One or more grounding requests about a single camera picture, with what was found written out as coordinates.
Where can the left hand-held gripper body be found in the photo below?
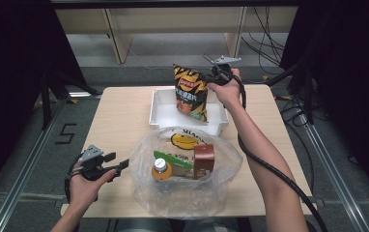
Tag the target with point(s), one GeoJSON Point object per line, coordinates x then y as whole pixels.
{"type": "Point", "coordinates": [92, 166]}

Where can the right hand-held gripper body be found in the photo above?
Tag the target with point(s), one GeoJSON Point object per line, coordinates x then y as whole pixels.
{"type": "Point", "coordinates": [222, 74]}

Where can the black yellow chip bag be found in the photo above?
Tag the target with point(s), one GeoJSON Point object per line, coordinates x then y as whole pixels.
{"type": "Point", "coordinates": [190, 96]}

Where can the green snack packet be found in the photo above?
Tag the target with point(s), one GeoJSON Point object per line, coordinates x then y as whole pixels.
{"type": "Point", "coordinates": [173, 160]}

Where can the white plastic bin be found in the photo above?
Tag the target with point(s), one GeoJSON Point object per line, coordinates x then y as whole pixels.
{"type": "Point", "coordinates": [164, 112]}

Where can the clear plastic shopping bag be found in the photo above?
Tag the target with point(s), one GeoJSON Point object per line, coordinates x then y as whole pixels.
{"type": "Point", "coordinates": [179, 199]}

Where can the brown drink carton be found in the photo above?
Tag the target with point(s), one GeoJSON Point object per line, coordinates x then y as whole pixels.
{"type": "Point", "coordinates": [204, 161]}

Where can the person's right hand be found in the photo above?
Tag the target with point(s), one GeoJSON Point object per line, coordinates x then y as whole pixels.
{"type": "Point", "coordinates": [229, 93]}

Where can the person's left hand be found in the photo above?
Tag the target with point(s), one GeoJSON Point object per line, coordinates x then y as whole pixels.
{"type": "Point", "coordinates": [84, 193]}

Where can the orange juice bottle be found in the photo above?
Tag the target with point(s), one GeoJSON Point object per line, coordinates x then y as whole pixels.
{"type": "Point", "coordinates": [161, 170]}

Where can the black metal stand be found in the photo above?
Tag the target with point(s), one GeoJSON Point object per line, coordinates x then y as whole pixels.
{"type": "Point", "coordinates": [307, 96]}
{"type": "Point", "coordinates": [45, 103]}

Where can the light wooden desk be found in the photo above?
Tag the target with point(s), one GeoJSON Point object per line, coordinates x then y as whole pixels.
{"type": "Point", "coordinates": [121, 42]}

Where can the black curtain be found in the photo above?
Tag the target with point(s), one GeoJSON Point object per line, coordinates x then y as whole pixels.
{"type": "Point", "coordinates": [12, 64]}
{"type": "Point", "coordinates": [350, 64]}

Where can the aluminium floor rail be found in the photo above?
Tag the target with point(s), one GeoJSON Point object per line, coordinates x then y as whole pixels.
{"type": "Point", "coordinates": [21, 180]}
{"type": "Point", "coordinates": [337, 183]}

